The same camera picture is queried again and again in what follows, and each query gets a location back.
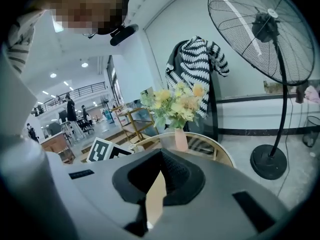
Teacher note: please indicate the wooden shelf cart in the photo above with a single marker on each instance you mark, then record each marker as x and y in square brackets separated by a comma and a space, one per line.
[135, 126]

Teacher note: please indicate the black and white striped sweater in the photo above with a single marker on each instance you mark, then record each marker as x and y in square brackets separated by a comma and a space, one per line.
[195, 66]

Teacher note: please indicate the yellow flower bouquet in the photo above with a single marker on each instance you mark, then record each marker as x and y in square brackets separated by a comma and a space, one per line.
[175, 104]

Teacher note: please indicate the pink vase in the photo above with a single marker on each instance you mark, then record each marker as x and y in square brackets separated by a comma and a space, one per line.
[181, 140]

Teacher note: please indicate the pink cloth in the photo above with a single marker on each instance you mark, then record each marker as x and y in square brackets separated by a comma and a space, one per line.
[312, 94]

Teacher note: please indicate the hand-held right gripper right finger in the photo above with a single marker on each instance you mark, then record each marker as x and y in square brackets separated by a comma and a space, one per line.
[215, 209]

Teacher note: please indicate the black head-mounted camera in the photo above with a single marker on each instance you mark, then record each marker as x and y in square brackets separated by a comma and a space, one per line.
[123, 35]

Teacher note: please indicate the black standing fan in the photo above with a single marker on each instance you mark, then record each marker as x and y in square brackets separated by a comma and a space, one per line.
[265, 34]

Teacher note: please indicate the black balcony railing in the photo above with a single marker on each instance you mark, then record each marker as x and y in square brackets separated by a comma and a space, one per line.
[80, 91]

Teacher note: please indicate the clear glass bottle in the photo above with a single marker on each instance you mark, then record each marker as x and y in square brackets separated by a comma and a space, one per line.
[138, 148]

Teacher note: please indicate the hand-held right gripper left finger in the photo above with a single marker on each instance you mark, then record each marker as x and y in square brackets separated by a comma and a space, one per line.
[100, 204]

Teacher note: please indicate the round glass-top side table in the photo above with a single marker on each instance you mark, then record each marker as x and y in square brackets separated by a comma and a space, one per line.
[225, 155]

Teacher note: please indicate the striped white shirt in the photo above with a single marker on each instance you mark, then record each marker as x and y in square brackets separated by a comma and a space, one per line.
[20, 49]

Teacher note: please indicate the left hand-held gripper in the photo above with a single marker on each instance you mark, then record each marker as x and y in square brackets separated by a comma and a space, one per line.
[100, 152]

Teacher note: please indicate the brown wooden cabinet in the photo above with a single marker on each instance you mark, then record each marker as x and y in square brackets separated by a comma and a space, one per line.
[56, 144]

